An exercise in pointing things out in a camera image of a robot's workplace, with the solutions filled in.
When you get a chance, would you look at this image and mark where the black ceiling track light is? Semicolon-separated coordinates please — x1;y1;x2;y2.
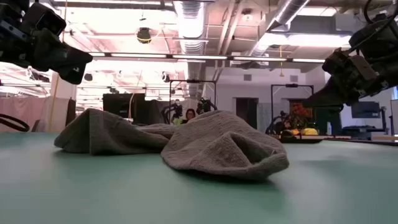
30;71;50;83

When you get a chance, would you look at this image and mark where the ribbed silver ceiling duct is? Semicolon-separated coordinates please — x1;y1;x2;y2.
173;0;206;99

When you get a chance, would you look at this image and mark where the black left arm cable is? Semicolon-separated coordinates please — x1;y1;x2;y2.
0;113;30;133

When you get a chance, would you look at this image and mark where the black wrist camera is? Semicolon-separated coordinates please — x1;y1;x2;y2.
19;2;67;37
348;14;398;62

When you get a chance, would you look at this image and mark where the yellow cloth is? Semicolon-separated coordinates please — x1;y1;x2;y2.
281;127;320;137

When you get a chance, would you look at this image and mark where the dark doorway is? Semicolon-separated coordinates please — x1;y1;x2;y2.
235;97;259;130

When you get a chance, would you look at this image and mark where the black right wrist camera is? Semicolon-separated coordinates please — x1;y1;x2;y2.
348;14;398;62

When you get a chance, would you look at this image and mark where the orange web poster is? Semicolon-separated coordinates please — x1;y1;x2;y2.
289;100;313;127

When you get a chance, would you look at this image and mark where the black station frame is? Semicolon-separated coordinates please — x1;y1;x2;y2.
270;83;315;131
169;79;218;125

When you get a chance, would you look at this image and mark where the black partition panel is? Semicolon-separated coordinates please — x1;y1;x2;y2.
314;105;343;135

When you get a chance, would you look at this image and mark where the large black screen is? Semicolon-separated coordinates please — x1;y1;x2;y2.
102;93;146;126

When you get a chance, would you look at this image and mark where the grey woven towel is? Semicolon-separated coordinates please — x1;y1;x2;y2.
53;108;290;182

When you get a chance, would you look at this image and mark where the person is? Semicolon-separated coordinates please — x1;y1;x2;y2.
185;108;197;124

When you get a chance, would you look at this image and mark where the black dome ceiling camera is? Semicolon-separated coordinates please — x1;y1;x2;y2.
136;27;152;45

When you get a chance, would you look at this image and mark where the yellow hanging pendant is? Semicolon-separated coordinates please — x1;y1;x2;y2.
279;45;285;78

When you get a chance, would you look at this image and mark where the long ceiling light bar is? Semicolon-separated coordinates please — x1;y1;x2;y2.
88;52;326;63

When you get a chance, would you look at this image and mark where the pink curtain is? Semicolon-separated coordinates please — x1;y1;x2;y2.
0;96;71;133

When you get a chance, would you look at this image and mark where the black wall monitor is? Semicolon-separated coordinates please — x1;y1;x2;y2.
351;101;381;119

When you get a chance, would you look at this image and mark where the wood-edged black table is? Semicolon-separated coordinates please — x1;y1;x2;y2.
270;134;398;146

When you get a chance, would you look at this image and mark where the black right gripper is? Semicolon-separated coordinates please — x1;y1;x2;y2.
302;46;398;110

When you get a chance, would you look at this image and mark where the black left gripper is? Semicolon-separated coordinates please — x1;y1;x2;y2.
0;18;93;85

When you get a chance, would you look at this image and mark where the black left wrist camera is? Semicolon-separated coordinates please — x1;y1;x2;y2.
19;2;67;37

